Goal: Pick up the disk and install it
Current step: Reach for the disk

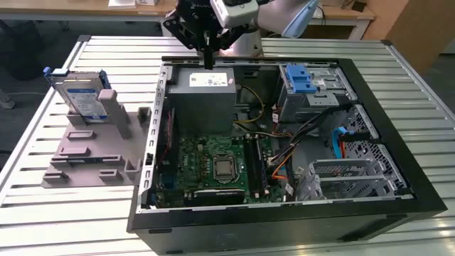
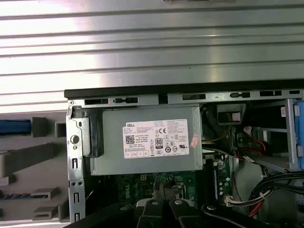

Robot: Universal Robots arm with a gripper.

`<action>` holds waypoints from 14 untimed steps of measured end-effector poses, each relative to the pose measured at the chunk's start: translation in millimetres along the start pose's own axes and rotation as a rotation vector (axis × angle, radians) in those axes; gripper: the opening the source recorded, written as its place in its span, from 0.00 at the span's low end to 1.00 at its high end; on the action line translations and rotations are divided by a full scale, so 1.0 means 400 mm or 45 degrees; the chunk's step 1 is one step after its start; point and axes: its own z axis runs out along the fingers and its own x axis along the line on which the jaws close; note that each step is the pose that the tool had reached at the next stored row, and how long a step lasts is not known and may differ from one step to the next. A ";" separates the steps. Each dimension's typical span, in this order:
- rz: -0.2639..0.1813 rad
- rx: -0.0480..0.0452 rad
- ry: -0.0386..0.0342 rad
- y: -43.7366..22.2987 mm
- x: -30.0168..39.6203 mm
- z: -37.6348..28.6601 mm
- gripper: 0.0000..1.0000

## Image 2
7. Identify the black PC case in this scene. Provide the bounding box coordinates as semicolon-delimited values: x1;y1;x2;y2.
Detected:
64;83;304;228

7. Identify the grey power supply unit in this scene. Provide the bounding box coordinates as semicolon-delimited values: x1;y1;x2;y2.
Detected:
90;105;204;176

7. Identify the installed RAM stick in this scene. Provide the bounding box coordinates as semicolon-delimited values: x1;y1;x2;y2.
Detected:
213;163;219;202

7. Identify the green motherboard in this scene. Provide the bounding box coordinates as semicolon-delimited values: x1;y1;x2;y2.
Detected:
84;154;235;212

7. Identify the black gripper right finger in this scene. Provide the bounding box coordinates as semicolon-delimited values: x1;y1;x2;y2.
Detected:
166;182;240;228

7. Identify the spare RAM stick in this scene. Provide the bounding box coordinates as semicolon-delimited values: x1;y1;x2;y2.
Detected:
0;192;32;200

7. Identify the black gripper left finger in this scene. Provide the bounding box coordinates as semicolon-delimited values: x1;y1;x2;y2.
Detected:
68;182;167;228

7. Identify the hard disk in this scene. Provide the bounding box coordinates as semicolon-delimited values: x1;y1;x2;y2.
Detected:
0;119;32;136

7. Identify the blue drive cage latch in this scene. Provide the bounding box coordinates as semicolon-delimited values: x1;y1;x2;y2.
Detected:
292;102;304;171

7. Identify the grey parts rack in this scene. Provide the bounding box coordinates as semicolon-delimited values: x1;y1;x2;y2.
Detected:
0;111;71;224

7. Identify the metal optical drive cage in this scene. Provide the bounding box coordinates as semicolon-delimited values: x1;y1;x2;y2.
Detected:
251;98;304;174

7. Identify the black cable bundle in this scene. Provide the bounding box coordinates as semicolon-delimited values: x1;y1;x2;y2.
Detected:
247;172;304;214

